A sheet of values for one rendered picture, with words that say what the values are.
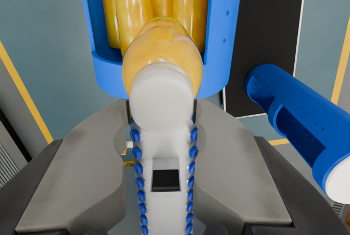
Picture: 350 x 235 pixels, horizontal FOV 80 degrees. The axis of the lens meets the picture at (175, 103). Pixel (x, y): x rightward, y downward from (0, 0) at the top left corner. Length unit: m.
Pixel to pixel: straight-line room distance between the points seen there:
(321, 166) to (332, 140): 0.10
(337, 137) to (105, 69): 0.83
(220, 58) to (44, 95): 1.72
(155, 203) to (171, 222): 0.15
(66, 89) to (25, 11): 0.58
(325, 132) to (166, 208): 0.72
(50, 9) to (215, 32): 1.47
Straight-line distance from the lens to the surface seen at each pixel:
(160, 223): 1.14
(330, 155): 0.94
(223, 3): 0.35
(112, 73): 0.36
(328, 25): 1.93
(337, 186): 1.00
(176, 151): 0.81
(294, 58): 1.69
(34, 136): 2.24
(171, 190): 0.72
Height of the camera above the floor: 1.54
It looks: 62 degrees down
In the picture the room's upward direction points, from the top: 175 degrees clockwise
